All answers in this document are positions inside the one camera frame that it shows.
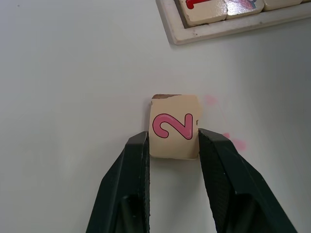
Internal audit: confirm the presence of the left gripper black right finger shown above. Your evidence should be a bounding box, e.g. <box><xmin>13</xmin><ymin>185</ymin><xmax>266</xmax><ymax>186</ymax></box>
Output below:
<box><xmin>198</xmin><ymin>128</ymin><xmax>298</xmax><ymax>233</ymax></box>

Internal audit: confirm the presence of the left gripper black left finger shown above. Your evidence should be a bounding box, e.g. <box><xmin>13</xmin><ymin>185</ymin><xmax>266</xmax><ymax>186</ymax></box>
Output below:
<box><xmin>85</xmin><ymin>131</ymin><xmax>151</xmax><ymax>233</ymax></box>

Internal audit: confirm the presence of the wooden tile pink number 2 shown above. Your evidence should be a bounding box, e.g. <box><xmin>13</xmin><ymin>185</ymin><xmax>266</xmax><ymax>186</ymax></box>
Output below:
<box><xmin>148</xmin><ymin>94</ymin><xmax>204</xmax><ymax>160</ymax></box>

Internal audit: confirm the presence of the wooden tile red number 1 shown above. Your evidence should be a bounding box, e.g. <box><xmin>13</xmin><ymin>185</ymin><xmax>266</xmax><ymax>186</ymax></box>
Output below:
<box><xmin>178</xmin><ymin>0</ymin><xmax>228</xmax><ymax>27</ymax></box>

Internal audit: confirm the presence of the wooden number puzzle board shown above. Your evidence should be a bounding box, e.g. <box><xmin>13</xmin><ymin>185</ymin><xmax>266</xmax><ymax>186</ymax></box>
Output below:
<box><xmin>155</xmin><ymin>0</ymin><xmax>311</xmax><ymax>46</ymax></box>

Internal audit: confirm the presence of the wooden tile green number 6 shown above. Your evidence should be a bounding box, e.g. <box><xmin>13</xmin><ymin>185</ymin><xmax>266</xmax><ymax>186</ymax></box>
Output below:
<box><xmin>262</xmin><ymin>0</ymin><xmax>303</xmax><ymax>12</ymax></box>

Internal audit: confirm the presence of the wooden tile red car picture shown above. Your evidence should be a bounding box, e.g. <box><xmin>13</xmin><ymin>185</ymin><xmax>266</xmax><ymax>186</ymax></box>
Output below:
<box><xmin>225</xmin><ymin>0</ymin><xmax>265</xmax><ymax>20</ymax></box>

